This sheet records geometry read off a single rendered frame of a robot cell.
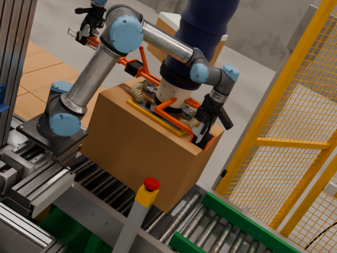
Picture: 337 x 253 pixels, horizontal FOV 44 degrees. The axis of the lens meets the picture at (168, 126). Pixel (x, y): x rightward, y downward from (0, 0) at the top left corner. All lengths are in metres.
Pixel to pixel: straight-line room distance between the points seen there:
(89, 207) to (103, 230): 0.14
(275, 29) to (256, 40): 0.38
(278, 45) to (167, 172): 5.57
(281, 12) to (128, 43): 6.01
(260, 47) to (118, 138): 5.56
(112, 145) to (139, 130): 0.21
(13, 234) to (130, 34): 1.46
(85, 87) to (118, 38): 0.23
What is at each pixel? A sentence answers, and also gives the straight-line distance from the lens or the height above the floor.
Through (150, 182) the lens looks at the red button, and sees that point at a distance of 1.77.
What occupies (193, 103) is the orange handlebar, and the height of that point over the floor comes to 1.23.
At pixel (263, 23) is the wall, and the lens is 7.42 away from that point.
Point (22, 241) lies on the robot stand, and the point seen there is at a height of 0.21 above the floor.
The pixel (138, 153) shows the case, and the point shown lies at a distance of 2.14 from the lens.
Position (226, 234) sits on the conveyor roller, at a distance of 2.52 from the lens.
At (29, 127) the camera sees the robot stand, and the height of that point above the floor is 1.04.
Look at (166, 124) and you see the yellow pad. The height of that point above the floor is 1.10.
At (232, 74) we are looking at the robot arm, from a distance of 1.69.
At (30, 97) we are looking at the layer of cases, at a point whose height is 0.54.
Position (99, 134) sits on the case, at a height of 0.87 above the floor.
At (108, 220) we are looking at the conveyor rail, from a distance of 2.24.
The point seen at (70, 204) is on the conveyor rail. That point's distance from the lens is 2.35.
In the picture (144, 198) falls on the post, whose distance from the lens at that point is 1.79.
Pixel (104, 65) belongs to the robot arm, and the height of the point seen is 1.48.
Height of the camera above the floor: 2.11
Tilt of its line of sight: 29 degrees down
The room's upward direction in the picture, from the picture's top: 24 degrees clockwise
